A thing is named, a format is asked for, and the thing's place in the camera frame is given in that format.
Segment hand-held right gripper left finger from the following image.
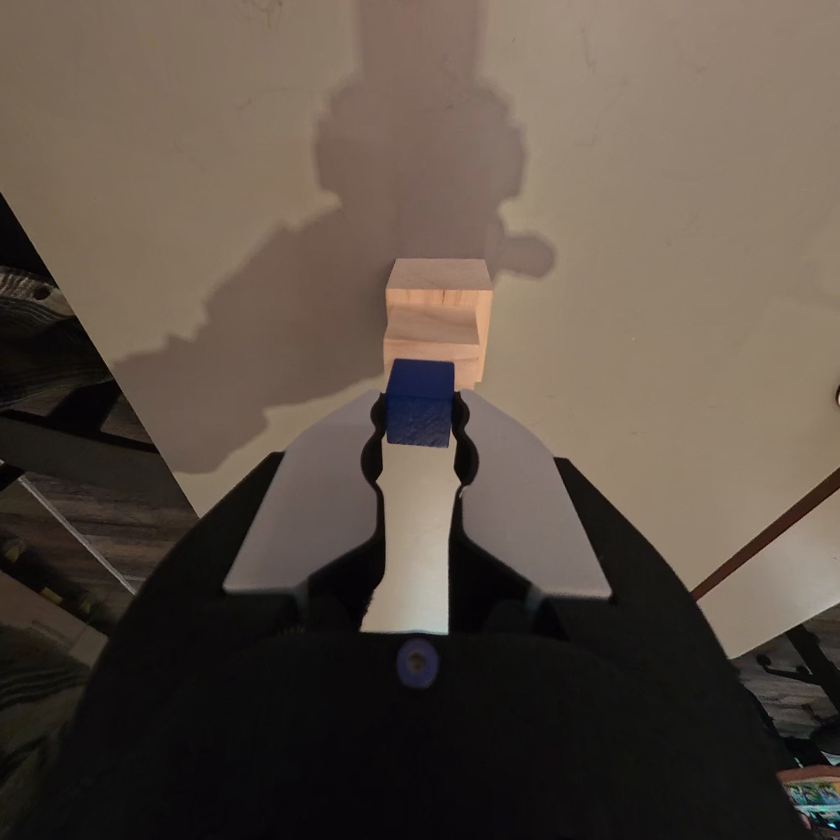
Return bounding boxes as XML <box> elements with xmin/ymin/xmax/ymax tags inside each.
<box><xmin>223</xmin><ymin>388</ymin><xmax>388</xmax><ymax>598</ymax></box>

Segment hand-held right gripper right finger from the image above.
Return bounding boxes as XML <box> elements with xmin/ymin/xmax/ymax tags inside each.
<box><xmin>449</xmin><ymin>388</ymin><xmax>613</xmax><ymax>601</ymax></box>

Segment blue wooden cube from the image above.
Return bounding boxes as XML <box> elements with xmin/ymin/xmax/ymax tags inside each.
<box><xmin>385</xmin><ymin>358</ymin><xmax>457</xmax><ymax>449</ymax></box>

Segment medium plain wooden cube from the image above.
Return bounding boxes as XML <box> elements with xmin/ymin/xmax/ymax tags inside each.
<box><xmin>382</xmin><ymin>307</ymin><xmax>483</xmax><ymax>385</ymax></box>

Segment large plain wooden cube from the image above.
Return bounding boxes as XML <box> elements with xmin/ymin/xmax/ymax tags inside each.
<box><xmin>385</xmin><ymin>259</ymin><xmax>494</xmax><ymax>385</ymax></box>

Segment black chair base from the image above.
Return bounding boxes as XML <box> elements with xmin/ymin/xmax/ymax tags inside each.
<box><xmin>755</xmin><ymin>623</ymin><xmax>840</xmax><ymax>713</ymax></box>

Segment colourful printed item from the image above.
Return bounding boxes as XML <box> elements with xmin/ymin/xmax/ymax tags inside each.
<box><xmin>777</xmin><ymin>764</ymin><xmax>840</xmax><ymax>836</ymax></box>

